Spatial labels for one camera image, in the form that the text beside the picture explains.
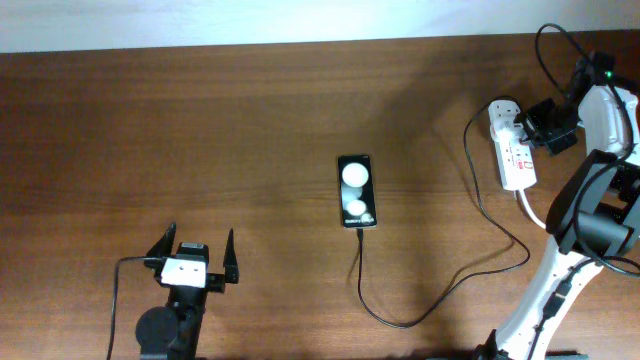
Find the white USB charger plug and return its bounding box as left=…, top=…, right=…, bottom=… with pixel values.
left=488, top=100, right=525, bottom=142

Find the thin black charging cable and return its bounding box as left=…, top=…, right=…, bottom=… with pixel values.
left=355, top=94, right=531, bottom=330

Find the white power strip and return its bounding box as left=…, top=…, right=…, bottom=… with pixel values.
left=487, top=98, right=538, bottom=192

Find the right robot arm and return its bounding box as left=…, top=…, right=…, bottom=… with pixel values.
left=473, top=52, right=639, bottom=359

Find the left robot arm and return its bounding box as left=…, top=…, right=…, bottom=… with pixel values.
left=135, top=224, right=239, bottom=360

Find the white power strip cord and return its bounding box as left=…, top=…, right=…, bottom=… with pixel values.
left=515, top=188, right=549, bottom=231

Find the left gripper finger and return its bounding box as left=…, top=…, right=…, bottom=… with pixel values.
left=146, top=222, right=176, bottom=258
left=223, top=228, right=239, bottom=274

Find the black smartphone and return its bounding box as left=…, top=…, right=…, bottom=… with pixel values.
left=337, top=154, right=378, bottom=229

